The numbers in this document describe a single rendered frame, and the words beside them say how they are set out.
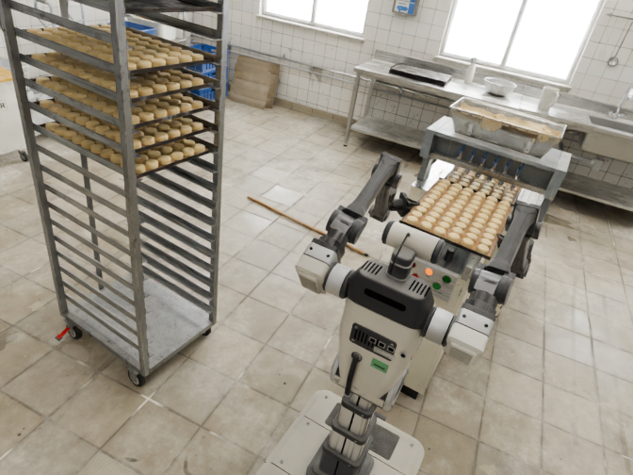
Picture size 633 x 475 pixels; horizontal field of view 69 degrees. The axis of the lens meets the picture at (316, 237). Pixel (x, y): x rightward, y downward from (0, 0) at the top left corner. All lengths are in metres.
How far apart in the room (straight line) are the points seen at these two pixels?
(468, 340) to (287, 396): 1.42
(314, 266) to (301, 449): 0.92
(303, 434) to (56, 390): 1.21
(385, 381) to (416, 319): 0.26
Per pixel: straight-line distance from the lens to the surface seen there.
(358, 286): 1.26
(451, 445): 2.54
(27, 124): 2.23
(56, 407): 2.53
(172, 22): 2.08
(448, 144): 2.70
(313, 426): 2.07
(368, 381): 1.45
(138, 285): 2.02
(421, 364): 2.42
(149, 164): 1.86
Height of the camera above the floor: 1.94
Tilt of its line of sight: 32 degrees down
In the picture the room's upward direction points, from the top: 10 degrees clockwise
